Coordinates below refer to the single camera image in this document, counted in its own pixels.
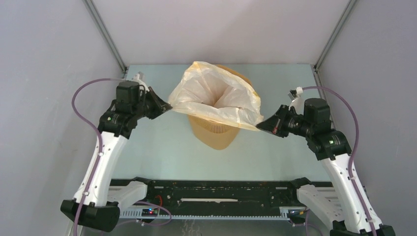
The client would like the translucent cream trash bag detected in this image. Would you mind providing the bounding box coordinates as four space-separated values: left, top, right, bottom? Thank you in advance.
168 61 264 131

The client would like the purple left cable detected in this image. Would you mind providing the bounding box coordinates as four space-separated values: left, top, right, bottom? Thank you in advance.
71 78 172 236

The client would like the small circuit board with leds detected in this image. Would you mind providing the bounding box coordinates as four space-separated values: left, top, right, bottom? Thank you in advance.
141 208 158 217

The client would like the aluminium corner frame post right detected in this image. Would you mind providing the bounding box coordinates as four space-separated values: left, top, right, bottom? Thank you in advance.
314 0 359 72

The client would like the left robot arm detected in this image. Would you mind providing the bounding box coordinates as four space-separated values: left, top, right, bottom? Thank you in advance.
60 79 172 236

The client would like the yellow plastic trash bin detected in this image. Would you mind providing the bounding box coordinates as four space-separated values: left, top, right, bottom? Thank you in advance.
188 64 251 150

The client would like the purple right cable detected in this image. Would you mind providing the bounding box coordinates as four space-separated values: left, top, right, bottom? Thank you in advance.
301 86 379 236

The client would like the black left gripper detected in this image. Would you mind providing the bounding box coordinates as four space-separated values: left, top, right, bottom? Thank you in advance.
132 86 171 119

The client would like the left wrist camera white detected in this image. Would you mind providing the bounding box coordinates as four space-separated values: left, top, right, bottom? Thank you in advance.
132 72 149 93

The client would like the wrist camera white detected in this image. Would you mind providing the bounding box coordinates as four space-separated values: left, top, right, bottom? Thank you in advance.
288 87 304 114
132 72 149 93

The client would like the purple cable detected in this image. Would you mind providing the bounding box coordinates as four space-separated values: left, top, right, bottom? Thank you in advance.
301 86 379 236
71 78 172 236

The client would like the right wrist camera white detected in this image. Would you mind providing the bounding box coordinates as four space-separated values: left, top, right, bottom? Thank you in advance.
288 87 304 114

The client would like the aluminium corner frame post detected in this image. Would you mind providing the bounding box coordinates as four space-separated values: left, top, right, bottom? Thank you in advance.
82 0 128 76
314 0 359 72

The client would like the white slotted cable duct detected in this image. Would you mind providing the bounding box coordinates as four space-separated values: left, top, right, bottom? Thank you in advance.
119 207 306 221

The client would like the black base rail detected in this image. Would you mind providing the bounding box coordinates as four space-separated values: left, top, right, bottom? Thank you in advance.
107 176 346 225

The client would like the aluminium corner frame post left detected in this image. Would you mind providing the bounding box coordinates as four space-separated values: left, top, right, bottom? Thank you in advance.
82 0 128 76

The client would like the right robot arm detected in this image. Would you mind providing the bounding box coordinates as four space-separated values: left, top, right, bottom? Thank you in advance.
256 98 395 236

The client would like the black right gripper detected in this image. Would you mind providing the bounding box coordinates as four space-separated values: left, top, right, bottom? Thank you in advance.
257 104 313 138

